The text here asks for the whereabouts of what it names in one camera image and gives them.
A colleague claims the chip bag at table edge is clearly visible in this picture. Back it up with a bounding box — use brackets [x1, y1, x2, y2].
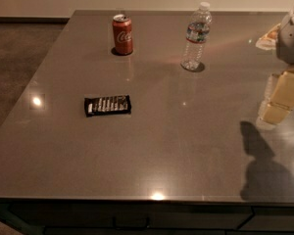
[256, 24, 280, 51]

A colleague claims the red coca-cola can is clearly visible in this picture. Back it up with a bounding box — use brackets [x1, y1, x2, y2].
[112, 14, 133, 55]

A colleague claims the black rxbar chocolate bar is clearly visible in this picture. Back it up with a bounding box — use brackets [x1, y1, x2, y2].
[84, 95, 131, 118]

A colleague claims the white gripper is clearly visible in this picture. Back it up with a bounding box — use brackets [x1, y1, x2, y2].
[258, 6, 294, 125]

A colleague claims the clear plastic water bottle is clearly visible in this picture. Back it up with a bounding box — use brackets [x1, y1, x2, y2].
[180, 2, 212, 71]

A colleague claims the dark cabinet drawer front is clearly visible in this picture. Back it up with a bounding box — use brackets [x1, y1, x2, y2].
[0, 201, 294, 235]

